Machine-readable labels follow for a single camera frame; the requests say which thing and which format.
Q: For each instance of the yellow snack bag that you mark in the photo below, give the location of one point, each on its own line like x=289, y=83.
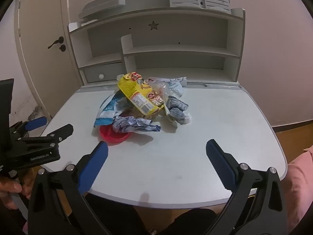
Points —
x=137, y=90

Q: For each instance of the blue white snack bag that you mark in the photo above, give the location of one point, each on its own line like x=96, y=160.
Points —
x=110, y=110

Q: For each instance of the clear plastic bag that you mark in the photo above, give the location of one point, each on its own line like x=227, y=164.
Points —
x=160, y=87

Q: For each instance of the red plastic lid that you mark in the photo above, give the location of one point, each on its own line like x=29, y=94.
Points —
x=112, y=137

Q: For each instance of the white desk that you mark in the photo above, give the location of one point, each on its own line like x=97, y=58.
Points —
x=171, y=164

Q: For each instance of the white desk hutch shelf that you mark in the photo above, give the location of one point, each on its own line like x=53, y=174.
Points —
x=156, y=36

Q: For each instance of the pink bed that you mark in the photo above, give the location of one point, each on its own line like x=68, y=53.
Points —
x=300, y=176

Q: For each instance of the white door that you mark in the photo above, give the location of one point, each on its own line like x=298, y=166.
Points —
x=46, y=66

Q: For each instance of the dark trousers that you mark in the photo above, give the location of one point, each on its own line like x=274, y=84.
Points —
x=117, y=215

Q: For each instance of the grey tray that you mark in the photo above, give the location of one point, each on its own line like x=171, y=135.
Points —
x=102, y=8

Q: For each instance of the crumpled printed paper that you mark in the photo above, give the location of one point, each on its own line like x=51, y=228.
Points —
x=132, y=123

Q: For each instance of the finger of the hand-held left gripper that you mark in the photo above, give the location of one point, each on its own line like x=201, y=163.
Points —
x=55, y=135
x=36, y=123

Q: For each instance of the grey cloth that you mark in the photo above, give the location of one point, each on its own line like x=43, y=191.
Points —
x=178, y=112

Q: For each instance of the person's left hand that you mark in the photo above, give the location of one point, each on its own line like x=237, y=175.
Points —
x=9, y=187

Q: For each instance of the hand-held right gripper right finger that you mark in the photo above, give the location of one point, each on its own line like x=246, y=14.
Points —
x=220, y=161

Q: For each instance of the grey drawer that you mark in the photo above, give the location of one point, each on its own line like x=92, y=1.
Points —
x=107, y=72

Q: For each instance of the light blue cloth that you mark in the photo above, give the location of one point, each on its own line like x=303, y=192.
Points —
x=177, y=88

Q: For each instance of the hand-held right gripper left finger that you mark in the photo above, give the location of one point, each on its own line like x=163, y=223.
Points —
x=94, y=169

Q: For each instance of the black door lock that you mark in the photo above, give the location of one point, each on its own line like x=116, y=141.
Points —
x=62, y=48

